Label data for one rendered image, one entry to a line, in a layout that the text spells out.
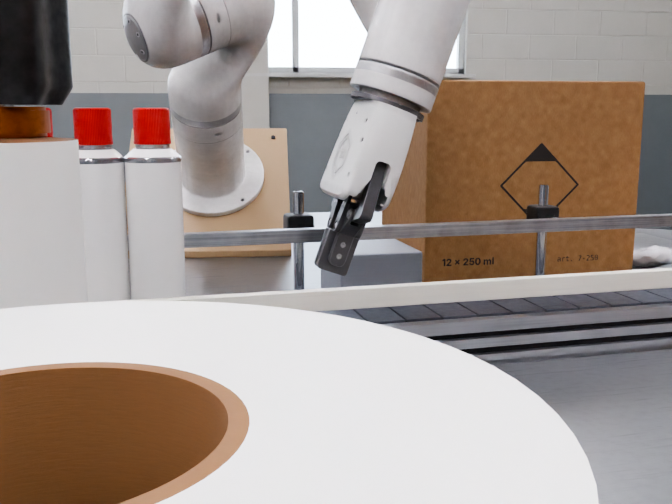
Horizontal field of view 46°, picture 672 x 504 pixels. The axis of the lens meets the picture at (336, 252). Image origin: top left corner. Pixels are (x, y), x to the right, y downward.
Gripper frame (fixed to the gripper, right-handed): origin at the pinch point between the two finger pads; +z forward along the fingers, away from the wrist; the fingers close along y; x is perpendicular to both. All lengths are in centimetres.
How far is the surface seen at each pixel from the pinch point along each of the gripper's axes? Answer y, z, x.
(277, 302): 4.6, 5.8, -5.2
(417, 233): -3.3, -4.3, 9.0
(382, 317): 2.8, 4.5, 6.0
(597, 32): -496, -188, 301
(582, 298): 0.8, -3.5, 28.1
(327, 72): -524, -84, 110
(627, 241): -17.5, -12.2, 44.4
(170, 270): 1.8, 6.2, -15.1
